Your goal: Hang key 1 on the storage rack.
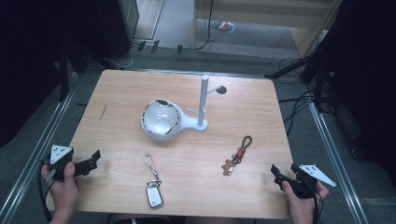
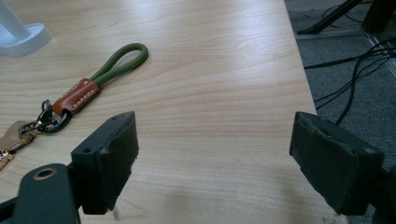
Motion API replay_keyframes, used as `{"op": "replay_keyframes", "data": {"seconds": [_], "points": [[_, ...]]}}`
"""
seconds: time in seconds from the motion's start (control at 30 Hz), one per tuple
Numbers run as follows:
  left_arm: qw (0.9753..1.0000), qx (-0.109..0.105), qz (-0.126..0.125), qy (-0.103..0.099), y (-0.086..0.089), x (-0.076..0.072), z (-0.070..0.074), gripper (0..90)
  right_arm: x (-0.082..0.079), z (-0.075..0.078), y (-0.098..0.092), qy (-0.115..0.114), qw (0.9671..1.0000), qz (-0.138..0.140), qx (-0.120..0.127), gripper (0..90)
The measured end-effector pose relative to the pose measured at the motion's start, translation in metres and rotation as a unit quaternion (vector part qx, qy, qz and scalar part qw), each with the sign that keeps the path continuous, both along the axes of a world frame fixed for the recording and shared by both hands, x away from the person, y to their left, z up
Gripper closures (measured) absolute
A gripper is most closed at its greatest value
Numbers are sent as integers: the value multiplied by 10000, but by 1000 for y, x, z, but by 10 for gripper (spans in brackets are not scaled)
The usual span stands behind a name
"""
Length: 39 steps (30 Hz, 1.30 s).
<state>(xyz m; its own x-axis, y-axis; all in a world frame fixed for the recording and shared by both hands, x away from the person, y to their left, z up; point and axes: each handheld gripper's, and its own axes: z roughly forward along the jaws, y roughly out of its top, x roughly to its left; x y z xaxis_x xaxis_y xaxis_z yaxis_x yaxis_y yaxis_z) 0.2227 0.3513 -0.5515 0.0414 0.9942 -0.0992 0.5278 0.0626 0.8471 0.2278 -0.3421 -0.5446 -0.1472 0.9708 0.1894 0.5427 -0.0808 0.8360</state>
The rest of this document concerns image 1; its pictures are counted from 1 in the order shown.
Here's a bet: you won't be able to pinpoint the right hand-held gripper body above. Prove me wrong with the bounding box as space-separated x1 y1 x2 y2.
290 163 337 200

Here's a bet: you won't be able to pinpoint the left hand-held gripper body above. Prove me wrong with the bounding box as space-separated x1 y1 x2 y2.
46 144 76 183

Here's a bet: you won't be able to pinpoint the green cord gingerbread keychain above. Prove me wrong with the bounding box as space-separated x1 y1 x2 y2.
220 135 253 177

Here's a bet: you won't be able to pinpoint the silver keychain with white fob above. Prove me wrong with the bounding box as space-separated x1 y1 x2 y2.
143 151 164 210

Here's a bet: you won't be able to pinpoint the person's right hand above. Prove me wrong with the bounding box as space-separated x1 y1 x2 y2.
281 181 331 224

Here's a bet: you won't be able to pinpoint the person's left hand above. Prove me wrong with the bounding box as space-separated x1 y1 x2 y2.
40 161 80 218

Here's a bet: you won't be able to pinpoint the white cup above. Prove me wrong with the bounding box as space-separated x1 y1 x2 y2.
142 99 182 136

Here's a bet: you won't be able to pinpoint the black metal stand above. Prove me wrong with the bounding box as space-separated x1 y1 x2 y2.
58 46 70 103

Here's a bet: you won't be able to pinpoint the person's lap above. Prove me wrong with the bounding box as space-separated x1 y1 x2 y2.
113 214 239 224

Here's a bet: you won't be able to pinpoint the dark curtain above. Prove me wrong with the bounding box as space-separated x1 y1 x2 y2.
323 0 396 176
0 0 64 148

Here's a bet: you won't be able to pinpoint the black tripod stand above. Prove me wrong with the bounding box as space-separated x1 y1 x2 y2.
264 46 331 113

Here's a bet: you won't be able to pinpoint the black cabinet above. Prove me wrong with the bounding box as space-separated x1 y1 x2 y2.
94 0 140 61

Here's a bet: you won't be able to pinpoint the colourful packet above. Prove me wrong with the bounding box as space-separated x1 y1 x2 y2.
210 20 237 34

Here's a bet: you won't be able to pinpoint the light wooden furniture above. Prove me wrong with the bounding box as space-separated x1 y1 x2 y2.
191 0 345 60

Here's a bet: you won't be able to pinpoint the metal floor rail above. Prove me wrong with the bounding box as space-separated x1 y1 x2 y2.
0 74 79 224
307 102 371 224

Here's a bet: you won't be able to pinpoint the right hand-held gripper cable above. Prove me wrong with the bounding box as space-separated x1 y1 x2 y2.
311 186 325 224

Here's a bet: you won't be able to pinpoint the hand-held gripper cable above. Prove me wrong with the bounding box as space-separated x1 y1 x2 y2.
311 186 325 224
36 159 54 224

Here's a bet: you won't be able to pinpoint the left hand-held gripper cable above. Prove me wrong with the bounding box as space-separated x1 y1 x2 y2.
36 159 54 224

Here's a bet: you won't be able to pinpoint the black floor cables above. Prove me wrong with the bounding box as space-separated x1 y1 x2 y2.
277 57 316 136

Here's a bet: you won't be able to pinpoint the white floor cable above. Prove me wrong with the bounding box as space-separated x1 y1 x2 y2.
110 46 138 70

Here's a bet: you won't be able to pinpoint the black hanging cable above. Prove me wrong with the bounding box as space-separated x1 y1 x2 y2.
191 0 217 51

